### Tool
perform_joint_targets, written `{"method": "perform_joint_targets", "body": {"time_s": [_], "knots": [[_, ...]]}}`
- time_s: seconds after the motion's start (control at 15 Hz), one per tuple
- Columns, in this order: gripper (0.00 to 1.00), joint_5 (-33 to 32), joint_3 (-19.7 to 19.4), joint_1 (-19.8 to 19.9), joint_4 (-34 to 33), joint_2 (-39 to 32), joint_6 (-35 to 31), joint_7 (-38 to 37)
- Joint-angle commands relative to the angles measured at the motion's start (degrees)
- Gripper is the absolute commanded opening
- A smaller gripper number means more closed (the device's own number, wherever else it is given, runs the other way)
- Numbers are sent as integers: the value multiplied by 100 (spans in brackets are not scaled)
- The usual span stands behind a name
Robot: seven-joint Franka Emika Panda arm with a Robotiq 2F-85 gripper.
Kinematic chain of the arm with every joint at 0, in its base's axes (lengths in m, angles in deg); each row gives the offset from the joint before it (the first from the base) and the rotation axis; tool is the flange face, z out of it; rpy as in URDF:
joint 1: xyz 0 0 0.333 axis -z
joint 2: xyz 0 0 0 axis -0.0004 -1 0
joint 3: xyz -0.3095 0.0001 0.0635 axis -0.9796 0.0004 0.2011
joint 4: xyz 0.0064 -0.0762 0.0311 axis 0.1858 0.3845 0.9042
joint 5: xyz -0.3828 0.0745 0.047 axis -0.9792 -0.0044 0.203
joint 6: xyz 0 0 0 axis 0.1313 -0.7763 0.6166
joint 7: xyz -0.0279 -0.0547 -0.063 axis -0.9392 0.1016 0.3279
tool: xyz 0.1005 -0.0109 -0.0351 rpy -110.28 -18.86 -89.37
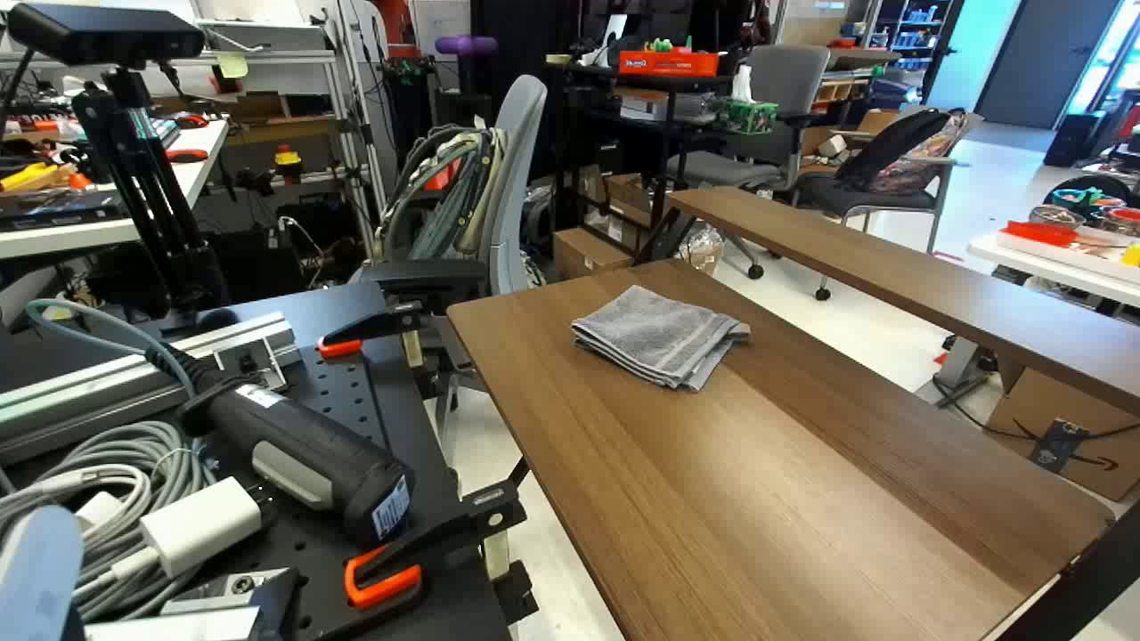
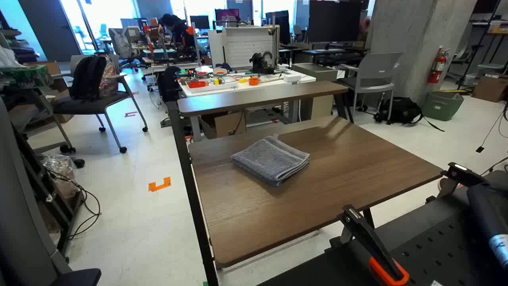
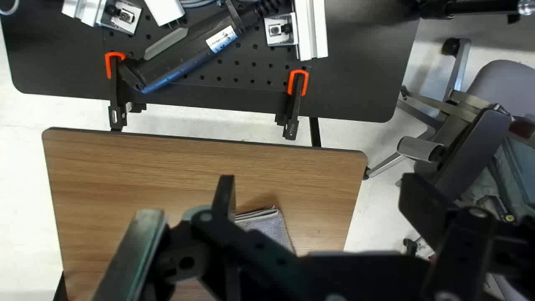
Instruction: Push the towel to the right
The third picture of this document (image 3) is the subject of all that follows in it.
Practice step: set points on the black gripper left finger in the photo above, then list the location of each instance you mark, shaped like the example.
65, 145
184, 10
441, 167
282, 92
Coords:
130, 256

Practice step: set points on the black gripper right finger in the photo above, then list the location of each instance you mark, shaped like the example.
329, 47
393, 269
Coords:
460, 256

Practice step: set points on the grey towel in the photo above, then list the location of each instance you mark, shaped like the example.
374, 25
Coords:
267, 226

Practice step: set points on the grey office chair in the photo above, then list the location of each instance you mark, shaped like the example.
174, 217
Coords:
478, 144

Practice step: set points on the black perforated mounting board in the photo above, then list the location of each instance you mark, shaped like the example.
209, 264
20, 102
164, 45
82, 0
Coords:
356, 72

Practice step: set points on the black handheld power tool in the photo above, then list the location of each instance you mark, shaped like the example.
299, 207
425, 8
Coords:
189, 52

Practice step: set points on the short silver aluminium extrusion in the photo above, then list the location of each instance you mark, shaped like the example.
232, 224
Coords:
92, 10

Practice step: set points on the white power adapter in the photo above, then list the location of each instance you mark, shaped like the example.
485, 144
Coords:
164, 10

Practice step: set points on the long silver aluminium extrusion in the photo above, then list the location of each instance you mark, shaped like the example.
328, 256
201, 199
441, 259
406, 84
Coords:
309, 27

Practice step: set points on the black camera tripod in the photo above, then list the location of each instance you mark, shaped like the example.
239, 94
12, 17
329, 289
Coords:
461, 7

